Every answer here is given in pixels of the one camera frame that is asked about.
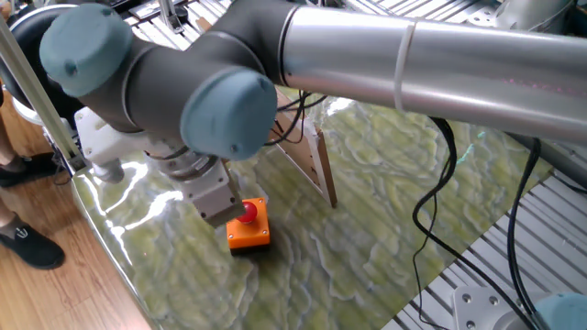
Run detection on silver Schunk gripper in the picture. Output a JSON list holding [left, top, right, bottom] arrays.
[[175, 158, 247, 229]]

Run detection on orange box with red button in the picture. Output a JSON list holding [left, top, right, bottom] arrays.
[[225, 197, 271, 256]]

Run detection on silver force torque sensor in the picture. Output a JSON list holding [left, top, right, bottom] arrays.
[[145, 145, 222, 183]]

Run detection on green marble pattern mat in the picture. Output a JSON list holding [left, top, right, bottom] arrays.
[[71, 89, 554, 330]]

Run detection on plain black shoe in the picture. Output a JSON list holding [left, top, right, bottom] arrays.
[[0, 152, 60, 189]]

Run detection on small metal stand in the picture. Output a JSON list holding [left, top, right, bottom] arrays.
[[157, 0, 190, 36]]

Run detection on black shoe with white logo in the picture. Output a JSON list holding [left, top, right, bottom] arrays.
[[0, 214, 66, 270]]

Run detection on grey domed device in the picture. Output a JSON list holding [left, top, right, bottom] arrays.
[[493, 0, 575, 34]]

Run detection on looped black arm cables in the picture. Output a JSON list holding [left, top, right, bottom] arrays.
[[262, 88, 329, 149]]

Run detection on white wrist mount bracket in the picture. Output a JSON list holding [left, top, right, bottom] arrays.
[[73, 106, 185, 185]]

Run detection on aluminium profile post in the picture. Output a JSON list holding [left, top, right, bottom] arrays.
[[0, 17, 86, 171]]

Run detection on thick black cable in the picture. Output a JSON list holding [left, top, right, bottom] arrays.
[[411, 116, 531, 330]]

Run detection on thin black cable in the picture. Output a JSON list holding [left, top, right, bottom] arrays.
[[411, 194, 439, 330]]

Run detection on white cable tie on arm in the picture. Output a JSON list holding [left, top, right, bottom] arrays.
[[393, 17, 419, 114]]

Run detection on black ring-shaped device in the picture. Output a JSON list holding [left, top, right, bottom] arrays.
[[0, 4, 84, 130]]

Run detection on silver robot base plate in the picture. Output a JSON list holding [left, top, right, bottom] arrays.
[[451, 285, 551, 330]]

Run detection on grey aluminium rail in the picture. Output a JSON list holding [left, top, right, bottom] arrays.
[[504, 131, 587, 192]]

